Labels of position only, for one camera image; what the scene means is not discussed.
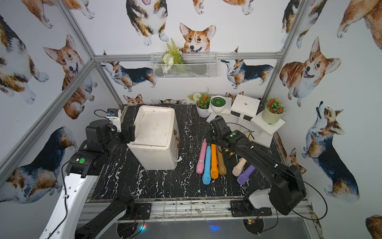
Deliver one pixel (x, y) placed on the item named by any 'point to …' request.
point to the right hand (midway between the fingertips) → (206, 135)
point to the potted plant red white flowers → (202, 103)
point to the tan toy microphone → (222, 168)
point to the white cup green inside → (218, 103)
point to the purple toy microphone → (242, 178)
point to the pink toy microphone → (200, 165)
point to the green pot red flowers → (272, 113)
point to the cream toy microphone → (237, 170)
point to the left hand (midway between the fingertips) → (127, 123)
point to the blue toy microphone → (207, 178)
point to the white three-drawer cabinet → (156, 140)
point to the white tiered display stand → (240, 114)
